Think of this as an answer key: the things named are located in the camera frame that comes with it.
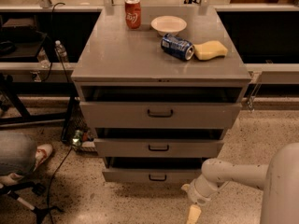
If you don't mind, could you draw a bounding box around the person leg in jeans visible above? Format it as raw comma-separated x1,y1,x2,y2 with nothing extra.
0,131,37,175

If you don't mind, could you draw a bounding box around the black floor cable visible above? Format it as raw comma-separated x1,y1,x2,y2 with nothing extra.
46,147,74,224

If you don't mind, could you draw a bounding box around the white red sneaker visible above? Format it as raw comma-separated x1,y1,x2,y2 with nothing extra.
35,144,53,170

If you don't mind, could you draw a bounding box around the yellow sponge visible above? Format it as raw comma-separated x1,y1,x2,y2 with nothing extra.
194,40,228,61

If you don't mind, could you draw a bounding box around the grey drawer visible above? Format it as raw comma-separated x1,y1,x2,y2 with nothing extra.
94,128,223,158
80,86,241,129
102,157,206,183

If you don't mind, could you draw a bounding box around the black office chair base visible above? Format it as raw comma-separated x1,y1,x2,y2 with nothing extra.
0,182,63,224

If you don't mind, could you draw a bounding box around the blue soda can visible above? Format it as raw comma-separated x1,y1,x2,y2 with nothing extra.
161,34,194,61

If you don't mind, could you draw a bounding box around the grey top drawer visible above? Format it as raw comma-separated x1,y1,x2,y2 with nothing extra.
80,86,241,129

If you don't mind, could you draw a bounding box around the white bowl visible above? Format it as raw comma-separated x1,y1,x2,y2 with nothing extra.
151,16,187,36

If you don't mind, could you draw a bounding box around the red soda can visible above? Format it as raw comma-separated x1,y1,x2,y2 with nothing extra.
125,0,141,29

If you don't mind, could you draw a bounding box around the grey middle drawer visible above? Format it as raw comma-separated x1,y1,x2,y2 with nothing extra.
94,128,223,158

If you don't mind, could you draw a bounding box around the green bottle on floor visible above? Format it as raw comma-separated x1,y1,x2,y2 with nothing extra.
72,130,84,147

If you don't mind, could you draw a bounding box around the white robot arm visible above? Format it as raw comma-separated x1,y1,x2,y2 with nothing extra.
182,143,299,224

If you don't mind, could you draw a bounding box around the clear water bottle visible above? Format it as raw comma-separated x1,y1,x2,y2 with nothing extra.
55,40,69,63

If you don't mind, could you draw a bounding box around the black side table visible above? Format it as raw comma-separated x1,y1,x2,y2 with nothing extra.
0,16,78,126

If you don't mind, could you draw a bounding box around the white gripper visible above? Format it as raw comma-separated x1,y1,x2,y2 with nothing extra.
186,175,220,224

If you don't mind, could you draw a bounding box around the grey bottom drawer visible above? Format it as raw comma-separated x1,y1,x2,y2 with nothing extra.
102,157,206,183

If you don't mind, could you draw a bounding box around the grey drawer cabinet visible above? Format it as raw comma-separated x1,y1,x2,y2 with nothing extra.
70,5,252,185

